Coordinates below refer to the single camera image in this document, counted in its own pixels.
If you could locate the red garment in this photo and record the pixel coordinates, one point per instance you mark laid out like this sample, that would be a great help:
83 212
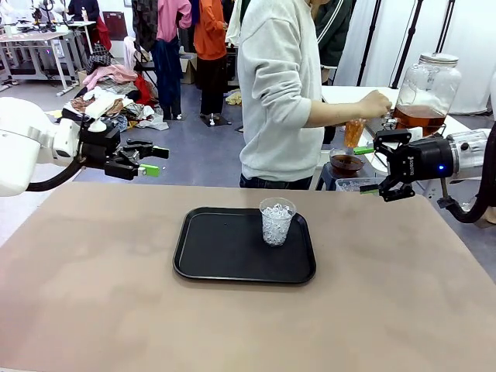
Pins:
145 91

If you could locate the dark metal tray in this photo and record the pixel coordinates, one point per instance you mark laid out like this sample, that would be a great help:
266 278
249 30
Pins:
374 126

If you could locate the person in grey sweatshirt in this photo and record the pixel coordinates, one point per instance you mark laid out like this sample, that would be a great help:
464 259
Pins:
271 97

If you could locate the white side table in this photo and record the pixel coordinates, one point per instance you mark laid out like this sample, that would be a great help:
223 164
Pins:
341 95

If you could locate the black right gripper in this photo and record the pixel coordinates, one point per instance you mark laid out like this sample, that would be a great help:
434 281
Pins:
422 159

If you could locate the glass drink dispenser jar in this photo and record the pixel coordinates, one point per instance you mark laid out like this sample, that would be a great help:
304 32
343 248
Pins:
426 93

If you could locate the person's right hand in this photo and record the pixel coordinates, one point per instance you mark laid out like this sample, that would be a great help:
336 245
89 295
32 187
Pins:
374 104

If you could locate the black stool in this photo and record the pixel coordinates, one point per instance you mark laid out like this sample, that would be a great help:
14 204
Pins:
326 179

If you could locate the yellow cloth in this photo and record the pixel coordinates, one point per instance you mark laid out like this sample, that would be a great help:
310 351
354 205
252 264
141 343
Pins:
233 97

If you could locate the glass bowl of brown liquid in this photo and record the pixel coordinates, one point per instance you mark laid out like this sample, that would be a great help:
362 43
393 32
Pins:
346 162

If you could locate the person in dark jacket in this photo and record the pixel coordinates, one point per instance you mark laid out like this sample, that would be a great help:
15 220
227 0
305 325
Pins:
335 35

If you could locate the person's right forearm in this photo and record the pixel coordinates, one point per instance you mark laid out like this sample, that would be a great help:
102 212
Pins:
333 114

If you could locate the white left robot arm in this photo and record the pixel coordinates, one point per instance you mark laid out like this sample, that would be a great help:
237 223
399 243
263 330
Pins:
19 155

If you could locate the black light stand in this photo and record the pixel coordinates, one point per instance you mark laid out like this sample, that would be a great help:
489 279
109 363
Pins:
445 27
407 42
370 42

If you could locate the white background desk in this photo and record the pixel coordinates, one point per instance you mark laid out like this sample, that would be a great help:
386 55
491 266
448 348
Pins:
35 38

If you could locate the short clear iced cup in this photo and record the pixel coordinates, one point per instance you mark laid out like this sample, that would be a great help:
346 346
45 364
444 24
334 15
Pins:
277 228

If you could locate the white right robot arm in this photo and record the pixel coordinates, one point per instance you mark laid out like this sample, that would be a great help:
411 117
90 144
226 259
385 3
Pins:
467 155

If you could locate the tall clear iced cup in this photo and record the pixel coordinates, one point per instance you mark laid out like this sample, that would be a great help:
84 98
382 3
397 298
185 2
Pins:
354 135

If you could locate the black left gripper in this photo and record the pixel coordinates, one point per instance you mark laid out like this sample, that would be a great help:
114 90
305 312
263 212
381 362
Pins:
98 147

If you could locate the white crumpled plastic bag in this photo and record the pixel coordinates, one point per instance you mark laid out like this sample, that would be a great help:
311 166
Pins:
153 120

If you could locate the black plastic serving tray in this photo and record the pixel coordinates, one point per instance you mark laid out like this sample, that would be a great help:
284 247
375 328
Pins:
232 255

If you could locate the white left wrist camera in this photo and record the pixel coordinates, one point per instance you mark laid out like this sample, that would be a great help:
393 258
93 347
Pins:
97 126

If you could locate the clear plastic ice container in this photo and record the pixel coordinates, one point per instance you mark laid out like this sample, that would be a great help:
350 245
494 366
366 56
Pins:
348 185

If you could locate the plaid garment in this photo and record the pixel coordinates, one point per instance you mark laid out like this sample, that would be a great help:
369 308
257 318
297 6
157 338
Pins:
98 56

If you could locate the pink garment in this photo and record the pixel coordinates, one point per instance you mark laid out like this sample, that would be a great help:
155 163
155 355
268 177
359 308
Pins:
112 73

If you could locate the dark patterned hanging garment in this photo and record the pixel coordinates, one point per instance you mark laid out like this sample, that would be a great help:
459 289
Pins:
144 23

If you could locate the brown patterned cloth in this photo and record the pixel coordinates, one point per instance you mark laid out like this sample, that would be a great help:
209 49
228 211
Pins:
120 106

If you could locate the mannequin in orange shirt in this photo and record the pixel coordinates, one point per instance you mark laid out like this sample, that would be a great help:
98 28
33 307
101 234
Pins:
209 35

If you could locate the mannequin in pink shirt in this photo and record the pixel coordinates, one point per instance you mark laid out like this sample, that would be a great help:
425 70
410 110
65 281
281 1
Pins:
170 23

